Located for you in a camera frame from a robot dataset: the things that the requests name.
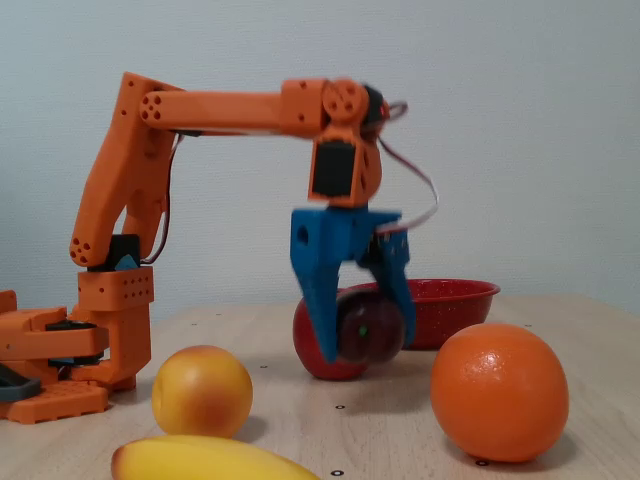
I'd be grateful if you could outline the orange robot base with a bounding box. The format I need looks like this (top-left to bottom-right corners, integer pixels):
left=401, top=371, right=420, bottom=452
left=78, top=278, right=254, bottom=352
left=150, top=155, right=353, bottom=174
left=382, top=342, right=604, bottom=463
left=0, top=289, right=112, bottom=426

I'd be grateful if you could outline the red apple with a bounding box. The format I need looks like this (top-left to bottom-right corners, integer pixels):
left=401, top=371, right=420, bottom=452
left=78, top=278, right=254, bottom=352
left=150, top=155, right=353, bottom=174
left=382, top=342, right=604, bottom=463
left=292, top=297, right=372, bottom=382

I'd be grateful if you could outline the red speckled bowl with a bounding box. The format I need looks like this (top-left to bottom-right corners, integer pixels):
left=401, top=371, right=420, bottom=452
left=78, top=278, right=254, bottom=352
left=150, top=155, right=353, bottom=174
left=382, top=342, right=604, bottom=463
left=337, top=278, right=502, bottom=351

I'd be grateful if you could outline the dark purple plum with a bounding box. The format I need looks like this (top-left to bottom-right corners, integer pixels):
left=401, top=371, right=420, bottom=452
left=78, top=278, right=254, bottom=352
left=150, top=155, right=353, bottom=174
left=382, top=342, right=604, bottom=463
left=335, top=289, right=407, bottom=364

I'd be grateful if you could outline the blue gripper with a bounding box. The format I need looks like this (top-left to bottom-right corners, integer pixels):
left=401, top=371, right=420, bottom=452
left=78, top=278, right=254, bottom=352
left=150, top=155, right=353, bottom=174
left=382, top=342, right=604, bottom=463
left=289, top=207, right=418, bottom=365

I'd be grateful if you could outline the yellow orange peach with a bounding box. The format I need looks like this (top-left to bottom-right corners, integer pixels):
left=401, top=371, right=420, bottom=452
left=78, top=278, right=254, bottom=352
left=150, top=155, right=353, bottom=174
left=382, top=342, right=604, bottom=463
left=151, top=344, right=254, bottom=440

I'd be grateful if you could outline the yellow banana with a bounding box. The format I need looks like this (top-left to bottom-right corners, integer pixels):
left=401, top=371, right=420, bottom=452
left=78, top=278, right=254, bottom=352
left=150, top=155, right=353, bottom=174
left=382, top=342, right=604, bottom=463
left=110, top=434, right=321, bottom=480

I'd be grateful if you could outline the black table clamp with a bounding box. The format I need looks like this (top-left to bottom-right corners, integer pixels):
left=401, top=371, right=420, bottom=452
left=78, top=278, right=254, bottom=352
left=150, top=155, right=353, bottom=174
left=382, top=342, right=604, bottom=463
left=0, top=363, right=42, bottom=403

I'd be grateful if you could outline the red black arm cable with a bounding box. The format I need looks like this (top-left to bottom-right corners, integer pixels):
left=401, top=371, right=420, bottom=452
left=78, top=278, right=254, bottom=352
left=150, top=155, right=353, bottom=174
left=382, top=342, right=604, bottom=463
left=141, top=132, right=184, bottom=265

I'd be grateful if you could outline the orange fruit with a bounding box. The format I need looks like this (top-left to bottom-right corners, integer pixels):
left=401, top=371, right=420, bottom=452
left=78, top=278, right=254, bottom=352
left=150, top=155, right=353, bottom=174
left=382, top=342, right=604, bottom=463
left=429, top=322, right=570, bottom=464

